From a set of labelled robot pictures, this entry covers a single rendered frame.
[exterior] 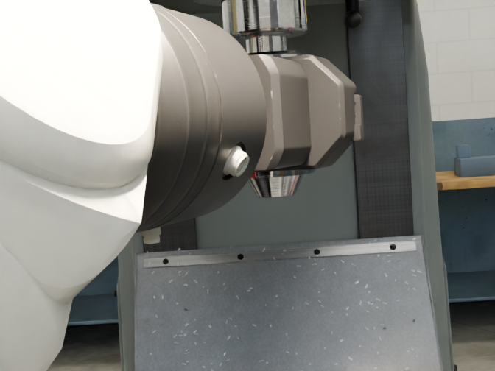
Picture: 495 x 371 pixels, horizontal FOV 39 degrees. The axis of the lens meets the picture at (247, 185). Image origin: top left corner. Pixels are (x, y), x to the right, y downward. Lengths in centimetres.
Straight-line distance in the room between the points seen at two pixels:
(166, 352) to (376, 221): 27
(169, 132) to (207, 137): 2
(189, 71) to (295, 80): 10
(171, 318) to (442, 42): 412
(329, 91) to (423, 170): 49
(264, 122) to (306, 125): 5
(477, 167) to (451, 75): 85
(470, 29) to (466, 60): 20
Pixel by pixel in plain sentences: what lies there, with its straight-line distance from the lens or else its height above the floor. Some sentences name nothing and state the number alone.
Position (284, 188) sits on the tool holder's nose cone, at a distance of 40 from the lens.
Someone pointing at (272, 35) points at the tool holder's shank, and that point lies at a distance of 40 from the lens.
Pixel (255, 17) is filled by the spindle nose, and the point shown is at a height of 129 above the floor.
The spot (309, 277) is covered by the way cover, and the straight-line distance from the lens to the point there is 77.
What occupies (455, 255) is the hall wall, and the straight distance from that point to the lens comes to 483.
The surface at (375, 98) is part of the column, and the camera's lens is 78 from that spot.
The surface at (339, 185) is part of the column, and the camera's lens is 78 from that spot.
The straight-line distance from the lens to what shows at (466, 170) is 413.
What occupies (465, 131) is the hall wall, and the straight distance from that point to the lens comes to 477.
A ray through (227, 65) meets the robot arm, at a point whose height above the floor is 125.
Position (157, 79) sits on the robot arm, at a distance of 17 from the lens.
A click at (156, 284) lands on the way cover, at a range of 78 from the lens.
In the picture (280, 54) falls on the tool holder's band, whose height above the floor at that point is 127.
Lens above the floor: 123
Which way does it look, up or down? 4 degrees down
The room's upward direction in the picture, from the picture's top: 4 degrees counter-clockwise
